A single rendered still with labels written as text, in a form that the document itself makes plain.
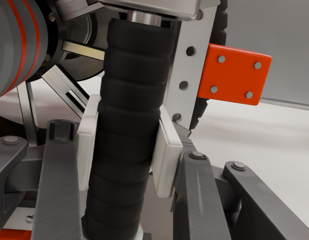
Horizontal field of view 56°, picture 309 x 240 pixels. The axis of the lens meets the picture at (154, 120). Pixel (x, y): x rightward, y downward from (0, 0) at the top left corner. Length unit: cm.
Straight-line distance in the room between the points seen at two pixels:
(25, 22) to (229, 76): 25
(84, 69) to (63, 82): 41
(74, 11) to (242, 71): 26
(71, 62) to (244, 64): 60
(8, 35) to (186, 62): 21
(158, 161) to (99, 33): 75
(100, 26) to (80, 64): 12
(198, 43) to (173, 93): 7
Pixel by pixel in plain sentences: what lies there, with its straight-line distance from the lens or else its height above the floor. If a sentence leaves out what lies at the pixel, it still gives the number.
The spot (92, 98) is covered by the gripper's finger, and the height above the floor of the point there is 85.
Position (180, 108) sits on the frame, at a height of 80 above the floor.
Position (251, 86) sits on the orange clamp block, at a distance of 41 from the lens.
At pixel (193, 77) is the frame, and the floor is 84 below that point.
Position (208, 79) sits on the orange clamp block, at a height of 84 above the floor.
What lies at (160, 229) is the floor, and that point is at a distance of 146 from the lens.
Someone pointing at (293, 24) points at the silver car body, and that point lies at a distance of 90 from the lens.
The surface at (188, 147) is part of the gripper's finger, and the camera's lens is 15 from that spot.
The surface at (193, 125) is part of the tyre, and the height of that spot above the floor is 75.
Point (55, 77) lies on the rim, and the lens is 49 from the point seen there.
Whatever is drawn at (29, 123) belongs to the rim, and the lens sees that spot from 52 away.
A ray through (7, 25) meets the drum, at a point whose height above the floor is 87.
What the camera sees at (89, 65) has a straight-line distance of 89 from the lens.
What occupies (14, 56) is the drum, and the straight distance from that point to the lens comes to 29.
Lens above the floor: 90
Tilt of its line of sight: 18 degrees down
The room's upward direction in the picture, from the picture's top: 11 degrees clockwise
